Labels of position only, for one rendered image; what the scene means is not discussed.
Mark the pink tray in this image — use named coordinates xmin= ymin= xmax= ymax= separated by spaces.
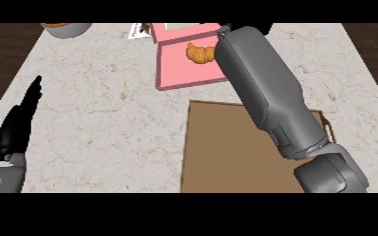
xmin=150 ymin=23 xmax=231 ymax=92

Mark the grey bowl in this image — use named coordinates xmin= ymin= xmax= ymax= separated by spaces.
xmin=40 ymin=23 xmax=94 ymax=40

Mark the brown cardboard box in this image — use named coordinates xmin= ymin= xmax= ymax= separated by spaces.
xmin=179 ymin=100 xmax=339 ymax=194

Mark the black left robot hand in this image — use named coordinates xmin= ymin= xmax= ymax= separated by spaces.
xmin=0 ymin=75 xmax=45 ymax=163

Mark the white paper card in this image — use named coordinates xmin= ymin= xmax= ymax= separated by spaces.
xmin=127 ymin=23 xmax=154 ymax=40

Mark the golden brown croissant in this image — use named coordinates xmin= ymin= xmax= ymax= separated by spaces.
xmin=185 ymin=42 xmax=218 ymax=65

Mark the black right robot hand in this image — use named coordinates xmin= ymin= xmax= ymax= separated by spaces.
xmin=223 ymin=22 xmax=275 ymax=36

